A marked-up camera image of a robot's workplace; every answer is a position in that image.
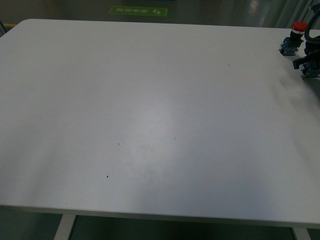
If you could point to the green floor sign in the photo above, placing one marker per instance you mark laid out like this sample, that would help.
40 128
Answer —
139 11

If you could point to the white table leg left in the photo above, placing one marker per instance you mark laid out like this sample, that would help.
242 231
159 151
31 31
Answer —
65 227

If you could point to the white table leg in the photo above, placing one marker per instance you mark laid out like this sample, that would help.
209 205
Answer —
300 233
65 227

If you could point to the grey curtain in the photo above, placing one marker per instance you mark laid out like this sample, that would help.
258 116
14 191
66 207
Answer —
291 11

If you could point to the white table leg right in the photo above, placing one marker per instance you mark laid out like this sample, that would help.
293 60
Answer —
300 233

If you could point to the red push button switch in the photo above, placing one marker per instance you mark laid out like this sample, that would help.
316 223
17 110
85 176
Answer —
291 44

